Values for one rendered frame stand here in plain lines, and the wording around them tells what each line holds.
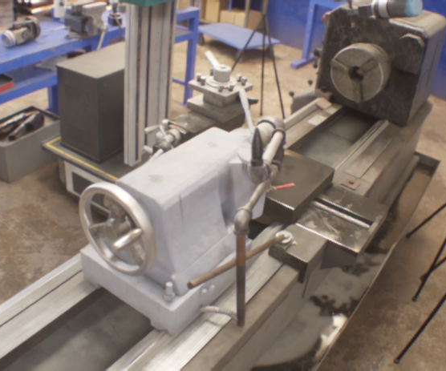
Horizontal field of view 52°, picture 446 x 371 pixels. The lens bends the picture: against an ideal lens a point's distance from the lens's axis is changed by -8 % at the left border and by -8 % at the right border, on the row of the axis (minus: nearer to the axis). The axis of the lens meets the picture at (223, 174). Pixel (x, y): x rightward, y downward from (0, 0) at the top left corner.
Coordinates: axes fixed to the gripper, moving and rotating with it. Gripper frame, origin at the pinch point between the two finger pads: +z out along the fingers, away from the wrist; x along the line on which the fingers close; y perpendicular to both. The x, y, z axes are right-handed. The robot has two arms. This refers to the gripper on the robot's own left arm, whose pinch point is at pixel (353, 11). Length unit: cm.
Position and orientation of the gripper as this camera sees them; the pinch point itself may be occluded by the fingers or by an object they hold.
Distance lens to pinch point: 220.2
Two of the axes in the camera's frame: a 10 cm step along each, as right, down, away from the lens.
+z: -5.4, -1.6, 8.2
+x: -8.1, 3.4, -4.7
